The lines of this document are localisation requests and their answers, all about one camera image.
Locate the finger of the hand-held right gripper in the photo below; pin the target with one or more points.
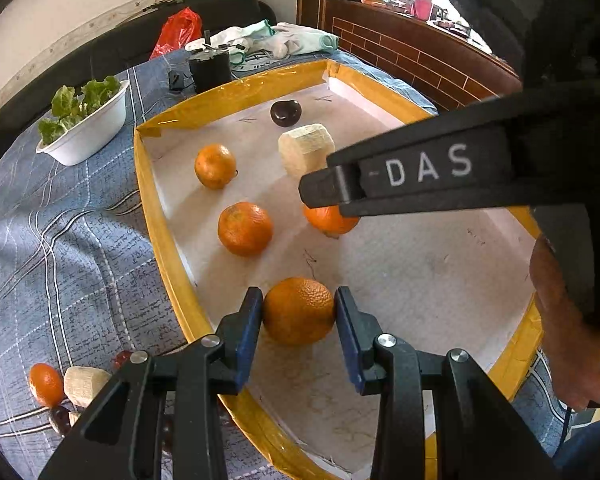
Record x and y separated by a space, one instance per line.
430 132
510 170

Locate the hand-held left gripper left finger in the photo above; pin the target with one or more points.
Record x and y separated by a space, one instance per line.
247 340

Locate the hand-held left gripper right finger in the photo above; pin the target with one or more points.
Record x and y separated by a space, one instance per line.
350 340

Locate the yellow cardboard box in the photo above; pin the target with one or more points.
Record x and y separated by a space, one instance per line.
430 285

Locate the cream banana piece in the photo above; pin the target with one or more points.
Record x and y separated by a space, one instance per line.
85 385
305 150

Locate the red plum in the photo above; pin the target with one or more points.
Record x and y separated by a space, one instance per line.
122 358

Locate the dark purple plum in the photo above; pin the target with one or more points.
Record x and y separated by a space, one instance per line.
60 420
285 112

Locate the pale sugarcane chunk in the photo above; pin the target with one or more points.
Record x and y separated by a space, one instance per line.
75 417

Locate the small orange mandarin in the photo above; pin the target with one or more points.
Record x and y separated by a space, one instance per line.
46 384

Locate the person's right hand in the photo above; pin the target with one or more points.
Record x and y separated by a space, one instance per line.
565 330

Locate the brown wooden cabinet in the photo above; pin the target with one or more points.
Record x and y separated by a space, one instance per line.
405 55

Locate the pink bottle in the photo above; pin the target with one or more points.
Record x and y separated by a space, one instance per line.
422 2

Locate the black cylindrical motor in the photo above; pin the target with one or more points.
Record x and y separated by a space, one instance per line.
209 72

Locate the white bowl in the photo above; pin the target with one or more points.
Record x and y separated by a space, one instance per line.
90 135

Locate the person's blue pants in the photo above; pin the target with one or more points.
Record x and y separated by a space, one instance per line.
595 450

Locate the red plastic bag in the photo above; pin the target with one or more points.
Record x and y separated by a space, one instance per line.
177 30

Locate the green lettuce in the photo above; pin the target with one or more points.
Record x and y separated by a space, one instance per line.
62 105

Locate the black padded sofa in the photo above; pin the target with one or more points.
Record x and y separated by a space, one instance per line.
105 55

